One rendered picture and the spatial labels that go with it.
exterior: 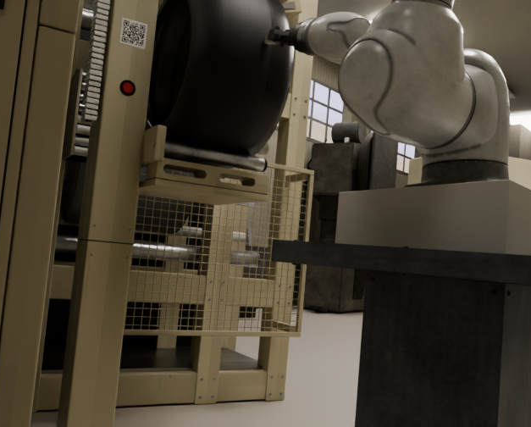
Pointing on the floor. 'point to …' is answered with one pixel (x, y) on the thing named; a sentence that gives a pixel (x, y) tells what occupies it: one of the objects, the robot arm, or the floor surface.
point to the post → (107, 225)
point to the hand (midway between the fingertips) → (272, 38)
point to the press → (371, 152)
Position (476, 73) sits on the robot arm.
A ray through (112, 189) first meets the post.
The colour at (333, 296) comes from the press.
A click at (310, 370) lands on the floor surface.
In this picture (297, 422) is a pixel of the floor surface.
